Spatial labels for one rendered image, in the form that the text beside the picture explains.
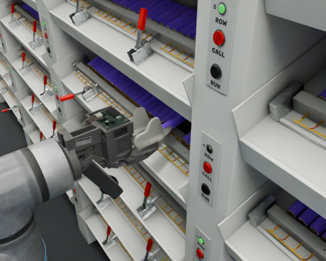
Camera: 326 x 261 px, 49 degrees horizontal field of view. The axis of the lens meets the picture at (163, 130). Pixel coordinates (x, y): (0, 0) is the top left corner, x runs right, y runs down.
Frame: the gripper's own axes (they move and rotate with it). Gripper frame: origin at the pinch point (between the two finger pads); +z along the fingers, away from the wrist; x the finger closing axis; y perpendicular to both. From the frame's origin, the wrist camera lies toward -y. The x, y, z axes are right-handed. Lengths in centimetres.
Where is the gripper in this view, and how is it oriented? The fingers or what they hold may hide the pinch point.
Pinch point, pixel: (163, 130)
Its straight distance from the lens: 69.9
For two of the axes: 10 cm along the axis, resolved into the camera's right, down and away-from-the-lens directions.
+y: -0.1, -8.3, -5.6
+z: 8.0, -3.4, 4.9
